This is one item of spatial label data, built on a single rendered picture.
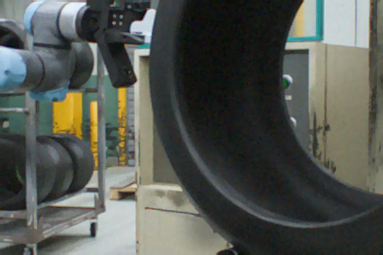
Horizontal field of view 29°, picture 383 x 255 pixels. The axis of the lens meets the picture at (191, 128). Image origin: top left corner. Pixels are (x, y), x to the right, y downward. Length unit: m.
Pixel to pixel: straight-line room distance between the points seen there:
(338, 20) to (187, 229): 8.66
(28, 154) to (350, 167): 3.18
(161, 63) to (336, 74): 0.74
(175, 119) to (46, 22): 0.43
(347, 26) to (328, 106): 8.69
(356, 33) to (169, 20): 9.41
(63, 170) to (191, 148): 4.22
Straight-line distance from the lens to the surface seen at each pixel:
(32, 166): 4.76
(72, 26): 1.37
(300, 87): 1.75
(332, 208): 1.28
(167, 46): 1.10
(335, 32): 10.43
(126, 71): 1.32
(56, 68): 1.41
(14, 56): 1.32
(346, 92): 1.82
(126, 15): 1.29
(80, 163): 5.62
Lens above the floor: 1.16
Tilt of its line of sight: 3 degrees down
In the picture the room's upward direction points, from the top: straight up
